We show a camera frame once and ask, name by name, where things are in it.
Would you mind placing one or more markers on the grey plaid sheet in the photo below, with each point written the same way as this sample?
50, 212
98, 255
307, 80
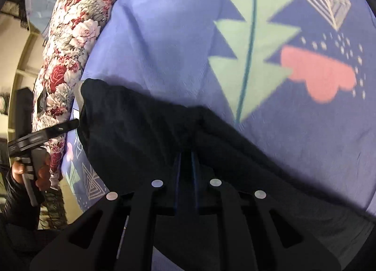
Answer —
44, 0

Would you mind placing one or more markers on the beige cabinet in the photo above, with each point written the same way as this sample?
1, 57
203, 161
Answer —
20, 53

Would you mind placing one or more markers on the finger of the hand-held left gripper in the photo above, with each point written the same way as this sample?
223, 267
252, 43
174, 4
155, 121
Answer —
63, 127

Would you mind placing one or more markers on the navy pants with bear patch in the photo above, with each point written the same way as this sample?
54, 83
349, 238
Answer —
132, 130

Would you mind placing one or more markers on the purple printed bedsheet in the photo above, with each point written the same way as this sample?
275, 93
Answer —
176, 39

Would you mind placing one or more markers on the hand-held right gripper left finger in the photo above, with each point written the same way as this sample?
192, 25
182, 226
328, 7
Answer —
176, 183

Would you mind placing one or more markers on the floral rolled quilt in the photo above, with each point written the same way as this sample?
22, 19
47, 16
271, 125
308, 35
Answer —
76, 33

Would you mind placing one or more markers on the person's left hand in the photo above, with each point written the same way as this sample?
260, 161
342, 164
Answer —
44, 171

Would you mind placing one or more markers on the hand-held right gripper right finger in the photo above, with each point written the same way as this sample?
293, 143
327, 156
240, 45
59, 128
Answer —
195, 183

